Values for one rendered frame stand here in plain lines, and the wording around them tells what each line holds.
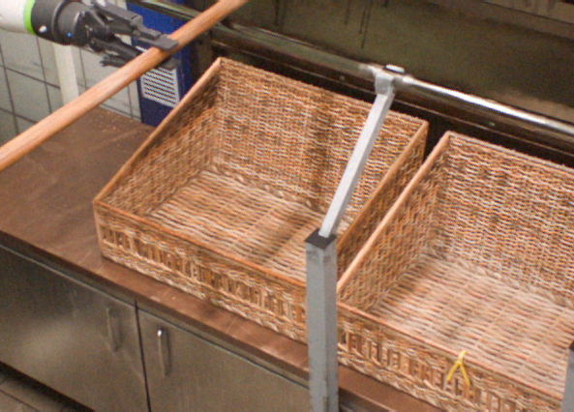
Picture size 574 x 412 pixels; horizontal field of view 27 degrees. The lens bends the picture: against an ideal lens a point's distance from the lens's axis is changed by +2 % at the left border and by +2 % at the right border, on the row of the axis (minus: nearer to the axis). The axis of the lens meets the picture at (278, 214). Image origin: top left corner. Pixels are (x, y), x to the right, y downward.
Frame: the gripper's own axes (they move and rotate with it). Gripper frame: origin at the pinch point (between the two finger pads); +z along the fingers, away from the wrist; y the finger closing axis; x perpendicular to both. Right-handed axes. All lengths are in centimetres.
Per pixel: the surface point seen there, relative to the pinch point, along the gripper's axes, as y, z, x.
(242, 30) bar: 2.2, 5.5, -17.0
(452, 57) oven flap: 19, 30, -54
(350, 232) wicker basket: 43, 27, -20
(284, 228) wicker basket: 60, 2, -33
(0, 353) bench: 106, -65, 0
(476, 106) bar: 3, 54, -16
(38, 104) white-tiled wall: 72, -97, -55
